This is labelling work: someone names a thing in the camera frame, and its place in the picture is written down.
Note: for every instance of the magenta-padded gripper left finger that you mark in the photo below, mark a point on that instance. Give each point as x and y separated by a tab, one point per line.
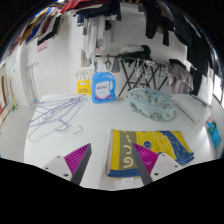
77	159

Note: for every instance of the pale blue round peg hanger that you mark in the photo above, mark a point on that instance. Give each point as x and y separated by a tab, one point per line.
151	100

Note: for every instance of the dark hanging clothes row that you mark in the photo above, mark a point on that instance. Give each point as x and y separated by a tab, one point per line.
186	33

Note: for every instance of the yellow blue smiley towel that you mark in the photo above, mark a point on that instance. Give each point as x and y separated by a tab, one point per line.
160	141

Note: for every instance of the blue detergent bottle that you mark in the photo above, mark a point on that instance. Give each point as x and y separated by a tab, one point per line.
103	90

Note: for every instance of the teal bucket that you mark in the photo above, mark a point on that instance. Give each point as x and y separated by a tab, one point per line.
210	125

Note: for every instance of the white pillow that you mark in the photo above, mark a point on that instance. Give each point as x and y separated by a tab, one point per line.
188	108

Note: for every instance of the grey garment on rack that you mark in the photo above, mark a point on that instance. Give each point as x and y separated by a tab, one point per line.
180	78

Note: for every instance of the black folding drying rack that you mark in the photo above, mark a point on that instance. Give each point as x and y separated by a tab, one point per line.
133	63

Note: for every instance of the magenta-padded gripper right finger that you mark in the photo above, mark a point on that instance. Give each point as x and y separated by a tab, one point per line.
146	159

